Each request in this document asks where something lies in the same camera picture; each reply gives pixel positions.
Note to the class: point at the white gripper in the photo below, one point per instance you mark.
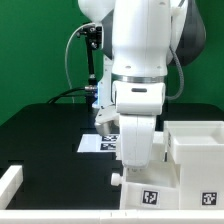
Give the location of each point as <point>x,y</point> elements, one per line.
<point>136,136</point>

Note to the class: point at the large white drawer housing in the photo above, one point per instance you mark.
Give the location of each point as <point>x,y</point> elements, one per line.
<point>197,148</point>

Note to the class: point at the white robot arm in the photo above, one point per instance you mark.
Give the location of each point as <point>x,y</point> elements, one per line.
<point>142,38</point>

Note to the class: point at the flat white marker plate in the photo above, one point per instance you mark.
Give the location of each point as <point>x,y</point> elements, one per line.
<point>94,143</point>

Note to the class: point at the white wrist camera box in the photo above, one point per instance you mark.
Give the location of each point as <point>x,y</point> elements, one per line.
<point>106,117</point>

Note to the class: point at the black camera on stand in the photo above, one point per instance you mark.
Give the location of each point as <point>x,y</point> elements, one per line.
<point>93,40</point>

